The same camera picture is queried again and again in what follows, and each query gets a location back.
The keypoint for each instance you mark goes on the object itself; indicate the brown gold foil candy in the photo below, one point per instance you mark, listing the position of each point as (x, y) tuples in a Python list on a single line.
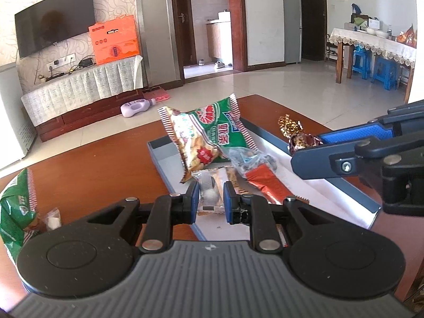
[(297, 138)]

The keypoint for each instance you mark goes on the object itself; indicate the orange gift box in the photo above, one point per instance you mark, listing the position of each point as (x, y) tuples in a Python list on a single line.
[(114, 39)]

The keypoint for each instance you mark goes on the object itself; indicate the small clear candy packet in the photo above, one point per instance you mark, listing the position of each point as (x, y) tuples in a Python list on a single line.
[(210, 200)]

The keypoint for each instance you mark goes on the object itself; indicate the wall power strip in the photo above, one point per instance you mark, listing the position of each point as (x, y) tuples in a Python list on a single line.
[(66, 60)]

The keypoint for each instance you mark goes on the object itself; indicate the purple white bottle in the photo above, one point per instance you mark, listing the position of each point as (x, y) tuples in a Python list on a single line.
[(136, 106)]

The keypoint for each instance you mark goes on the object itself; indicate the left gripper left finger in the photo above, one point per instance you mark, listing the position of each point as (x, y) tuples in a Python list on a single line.
[(166, 212)]

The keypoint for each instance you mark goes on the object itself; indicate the black router box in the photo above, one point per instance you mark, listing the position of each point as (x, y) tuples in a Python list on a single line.
[(86, 62)]

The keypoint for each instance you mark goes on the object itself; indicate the TV cabinet with white cloth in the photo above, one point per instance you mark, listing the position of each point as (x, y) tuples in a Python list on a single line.
[(85, 97)]

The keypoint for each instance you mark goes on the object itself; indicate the wall mounted television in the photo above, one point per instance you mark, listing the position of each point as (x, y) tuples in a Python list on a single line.
[(51, 21)]

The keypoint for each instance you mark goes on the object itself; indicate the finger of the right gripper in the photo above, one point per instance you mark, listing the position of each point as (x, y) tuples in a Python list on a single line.
[(328, 161), (376, 128)]

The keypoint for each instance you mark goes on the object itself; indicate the green snack bag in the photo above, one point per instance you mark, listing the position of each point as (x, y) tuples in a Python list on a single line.
[(19, 215), (203, 135)]

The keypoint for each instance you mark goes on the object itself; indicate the dark blue shallow box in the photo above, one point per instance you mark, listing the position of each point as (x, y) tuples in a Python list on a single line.
[(334, 196)]

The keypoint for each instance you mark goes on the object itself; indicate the dining table with lace cloth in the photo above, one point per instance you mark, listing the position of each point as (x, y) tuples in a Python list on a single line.
[(388, 49)]

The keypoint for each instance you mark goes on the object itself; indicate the white chest freezer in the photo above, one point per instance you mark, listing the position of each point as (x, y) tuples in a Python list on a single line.
[(17, 131)]

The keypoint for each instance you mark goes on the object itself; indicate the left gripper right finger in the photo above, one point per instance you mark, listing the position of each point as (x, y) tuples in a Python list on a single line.
[(254, 212)]

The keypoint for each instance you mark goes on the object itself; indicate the red orange snack bar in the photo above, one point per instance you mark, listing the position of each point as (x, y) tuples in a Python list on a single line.
[(264, 179)]

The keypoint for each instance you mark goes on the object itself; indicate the clear bag dark snacks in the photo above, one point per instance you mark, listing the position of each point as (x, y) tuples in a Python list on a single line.
[(245, 160)]

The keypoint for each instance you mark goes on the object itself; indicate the pink floor scale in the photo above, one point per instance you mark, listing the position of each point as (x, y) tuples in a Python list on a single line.
[(156, 93)]

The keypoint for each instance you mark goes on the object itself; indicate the blue plastic stool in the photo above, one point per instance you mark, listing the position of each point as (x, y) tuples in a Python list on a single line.
[(387, 72), (362, 62)]

